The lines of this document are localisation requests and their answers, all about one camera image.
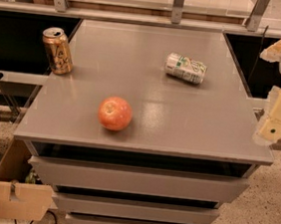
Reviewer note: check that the white green 7up can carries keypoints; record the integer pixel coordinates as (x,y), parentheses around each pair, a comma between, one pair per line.
(185,68)

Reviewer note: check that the red apple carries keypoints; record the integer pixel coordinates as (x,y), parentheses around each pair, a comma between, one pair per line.
(115,113)

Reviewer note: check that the gold soda can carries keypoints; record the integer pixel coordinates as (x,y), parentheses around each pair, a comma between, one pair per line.
(57,49)

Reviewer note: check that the grey drawer cabinet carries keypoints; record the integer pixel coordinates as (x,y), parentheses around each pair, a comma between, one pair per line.
(187,150)

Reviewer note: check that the cardboard box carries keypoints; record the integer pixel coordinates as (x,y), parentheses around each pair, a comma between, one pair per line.
(20,200)

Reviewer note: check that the metal shelf frame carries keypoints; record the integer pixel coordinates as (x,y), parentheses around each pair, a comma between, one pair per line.
(251,17)

